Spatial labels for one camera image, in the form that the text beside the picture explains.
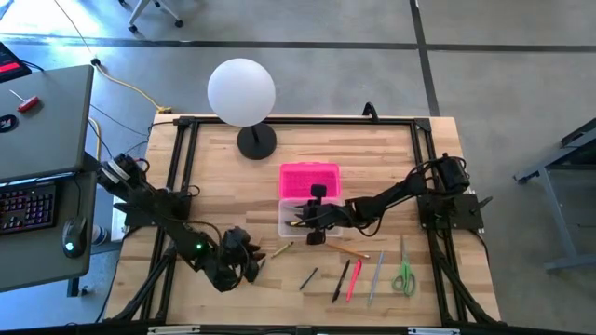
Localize black computer mouse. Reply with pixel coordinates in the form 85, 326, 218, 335
61, 216, 88, 261

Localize green handled scissors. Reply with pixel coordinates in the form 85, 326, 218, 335
390, 236, 417, 298

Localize clear supply box pink lid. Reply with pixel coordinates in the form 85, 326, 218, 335
278, 161, 345, 239

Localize office chair base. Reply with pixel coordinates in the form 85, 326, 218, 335
118, 0, 183, 34

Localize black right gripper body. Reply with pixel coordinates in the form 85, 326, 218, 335
302, 184, 348, 246

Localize short olive pencil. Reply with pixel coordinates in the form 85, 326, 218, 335
270, 240, 295, 261

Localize black pen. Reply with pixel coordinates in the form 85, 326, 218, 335
331, 259, 351, 304

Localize orange pencil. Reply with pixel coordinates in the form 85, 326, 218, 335
324, 242, 373, 260

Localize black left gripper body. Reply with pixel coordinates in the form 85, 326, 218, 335
218, 226, 262, 293

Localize yellow extension cable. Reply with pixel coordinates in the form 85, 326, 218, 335
53, 0, 173, 114

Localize black device with red display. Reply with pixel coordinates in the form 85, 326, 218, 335
0, 41, 33, 84

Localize white bottle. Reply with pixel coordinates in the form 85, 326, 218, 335
91, 224, 109, 247

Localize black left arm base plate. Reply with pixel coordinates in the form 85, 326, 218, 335
113, 202, 190, 228

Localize pink pen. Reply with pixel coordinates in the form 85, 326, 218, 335
345, 259, 363, 303

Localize red handled screwdriver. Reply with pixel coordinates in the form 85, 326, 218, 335
8, 88, 41, 114

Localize grey desk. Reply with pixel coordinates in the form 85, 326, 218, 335
0, 171, 98, 294

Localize black aluminium table frame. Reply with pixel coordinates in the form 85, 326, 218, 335
104, 114, 502, 327

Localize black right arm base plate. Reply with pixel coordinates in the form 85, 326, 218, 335
416, 193, 494, 232

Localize black cable loop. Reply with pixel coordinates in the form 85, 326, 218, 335
361, 100, 381, 123

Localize black backlit keyboard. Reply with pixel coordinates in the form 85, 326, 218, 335
0, 181, 58, 236

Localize white globe lamp black stand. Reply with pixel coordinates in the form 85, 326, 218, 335
207, 58, 278, 162

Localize grey pen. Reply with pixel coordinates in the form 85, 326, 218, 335
367, 250, 386, 306

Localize grey metal cart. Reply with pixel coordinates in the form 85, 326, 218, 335
513, 118, 596, 274

